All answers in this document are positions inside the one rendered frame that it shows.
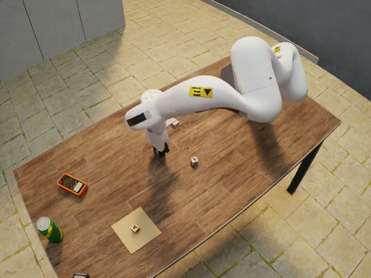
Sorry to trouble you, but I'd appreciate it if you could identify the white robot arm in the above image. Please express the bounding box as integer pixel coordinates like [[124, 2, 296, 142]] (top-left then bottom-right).
[[125, 36, 308, 134]]

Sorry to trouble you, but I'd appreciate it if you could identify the beige square mat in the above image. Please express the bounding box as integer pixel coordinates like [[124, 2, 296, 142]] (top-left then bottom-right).
[[111, 207, 162, 254]]

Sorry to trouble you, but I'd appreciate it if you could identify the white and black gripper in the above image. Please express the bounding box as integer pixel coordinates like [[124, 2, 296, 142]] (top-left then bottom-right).
[[145, 129, 170, 158]]

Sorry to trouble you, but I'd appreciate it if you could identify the green and yellow drink can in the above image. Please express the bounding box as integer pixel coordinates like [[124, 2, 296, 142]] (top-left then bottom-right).
[[37, 217, 63, 243]]

